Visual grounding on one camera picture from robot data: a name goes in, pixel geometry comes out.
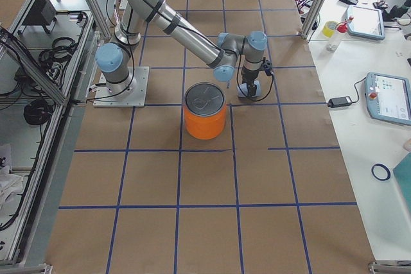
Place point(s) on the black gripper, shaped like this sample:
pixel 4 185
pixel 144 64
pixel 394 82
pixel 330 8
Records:
pixel 248 77

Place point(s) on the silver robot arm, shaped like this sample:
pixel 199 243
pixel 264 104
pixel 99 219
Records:
pixel 112 58

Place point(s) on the orange canister with grey lid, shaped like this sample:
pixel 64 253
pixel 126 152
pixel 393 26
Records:
pixel 204 111

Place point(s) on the black power adapter brick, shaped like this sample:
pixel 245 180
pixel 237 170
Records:
pixel 338 102

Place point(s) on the yellow tape roll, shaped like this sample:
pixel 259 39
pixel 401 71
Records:
pixel 329 28

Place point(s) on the red capped squeeze bottle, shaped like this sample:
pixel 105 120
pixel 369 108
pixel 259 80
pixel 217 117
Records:
pixel 337 36

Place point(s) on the far teach pendant tablet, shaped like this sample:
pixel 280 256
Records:
pixel 366 23

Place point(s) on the teach pendant tablet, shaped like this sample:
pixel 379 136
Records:
pixel 366 23
pixel 388 98

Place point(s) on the near teach pendant tablet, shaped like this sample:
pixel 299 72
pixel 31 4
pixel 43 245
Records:
pixel 388 98

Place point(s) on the crumpled white cloth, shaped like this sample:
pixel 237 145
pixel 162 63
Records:
pixel 11 184

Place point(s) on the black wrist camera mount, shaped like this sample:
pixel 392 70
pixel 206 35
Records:
pixel 266 67

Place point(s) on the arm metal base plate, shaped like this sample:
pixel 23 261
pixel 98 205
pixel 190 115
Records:
pixel 129 93

